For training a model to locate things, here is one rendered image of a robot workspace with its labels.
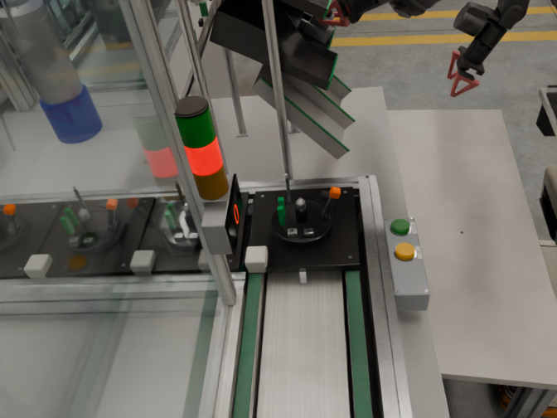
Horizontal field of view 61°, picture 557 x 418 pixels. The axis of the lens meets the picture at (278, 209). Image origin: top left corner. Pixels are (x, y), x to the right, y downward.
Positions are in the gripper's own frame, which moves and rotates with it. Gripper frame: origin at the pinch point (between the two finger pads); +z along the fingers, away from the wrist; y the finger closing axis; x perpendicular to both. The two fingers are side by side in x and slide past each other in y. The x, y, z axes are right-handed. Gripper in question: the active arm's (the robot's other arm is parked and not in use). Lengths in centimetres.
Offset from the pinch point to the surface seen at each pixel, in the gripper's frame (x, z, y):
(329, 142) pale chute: 23.7, 2.8, 20.5
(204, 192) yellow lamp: 4, -1, 68
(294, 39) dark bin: -0.2, 4.1, 11.3
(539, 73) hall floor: 131, -24, -221
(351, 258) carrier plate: 38, -5, 48
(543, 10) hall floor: 125, -28, -321
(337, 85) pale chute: 20.2, 7.5, -6.3
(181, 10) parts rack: -18.5, 12.3, 32.9
